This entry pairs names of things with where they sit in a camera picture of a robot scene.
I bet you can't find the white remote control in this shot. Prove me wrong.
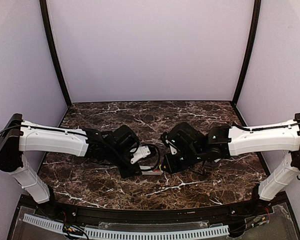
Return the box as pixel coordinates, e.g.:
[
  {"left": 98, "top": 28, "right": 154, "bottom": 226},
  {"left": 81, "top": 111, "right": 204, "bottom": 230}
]
[{"left": 140, "top": 165, "right": 163, "bottom": 176}]

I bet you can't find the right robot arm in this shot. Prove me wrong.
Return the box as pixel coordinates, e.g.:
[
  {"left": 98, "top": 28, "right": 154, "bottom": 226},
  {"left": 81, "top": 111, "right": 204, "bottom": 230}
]
[{"left": 159, "top": 113, "right": 300, "bottom": 202}]

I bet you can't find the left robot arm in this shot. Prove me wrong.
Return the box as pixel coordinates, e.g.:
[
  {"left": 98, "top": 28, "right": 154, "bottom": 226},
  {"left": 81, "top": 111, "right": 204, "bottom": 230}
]
[{"left": 0, "top": 113, "right": 151, "bottom": 205}]

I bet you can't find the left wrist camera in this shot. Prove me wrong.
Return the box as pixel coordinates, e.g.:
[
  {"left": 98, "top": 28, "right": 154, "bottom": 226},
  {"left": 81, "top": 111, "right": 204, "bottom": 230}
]
[{"left": 129, "top": 143, "right": 160, "bottom": 165}]

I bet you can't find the white slotted cable duct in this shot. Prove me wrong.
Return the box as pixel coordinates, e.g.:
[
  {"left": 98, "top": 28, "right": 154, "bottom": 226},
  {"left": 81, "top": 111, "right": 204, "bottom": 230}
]
[{"left": 22, "top": 213, "right": 230, "bottom": 240}]

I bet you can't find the black front table rail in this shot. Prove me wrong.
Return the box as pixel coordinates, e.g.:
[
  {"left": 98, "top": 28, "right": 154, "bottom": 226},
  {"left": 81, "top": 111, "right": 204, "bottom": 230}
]
[{"left": 43, "top": 202, "right": 256, "bottom": 226}]

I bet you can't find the black left frame post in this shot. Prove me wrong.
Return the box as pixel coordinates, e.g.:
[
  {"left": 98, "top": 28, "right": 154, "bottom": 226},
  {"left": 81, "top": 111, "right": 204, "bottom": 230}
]
[{"left": 39, "top": 0, "right": 72, "bottom": 108}]

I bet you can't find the black frame post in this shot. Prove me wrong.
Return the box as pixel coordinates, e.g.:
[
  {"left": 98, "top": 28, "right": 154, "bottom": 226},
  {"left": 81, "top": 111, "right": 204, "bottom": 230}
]
[
  {"left": 39, "top": 0, "right": 72, "bottom": 108},
  {"left": 231, "top": 0, "right": 262, "bottom": 108}
]

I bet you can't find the black right frame post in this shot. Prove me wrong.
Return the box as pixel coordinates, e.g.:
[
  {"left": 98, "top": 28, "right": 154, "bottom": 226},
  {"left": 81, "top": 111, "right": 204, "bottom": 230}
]
[{"left": 231, "top": 0, "right": 262, "bottom": 108}]

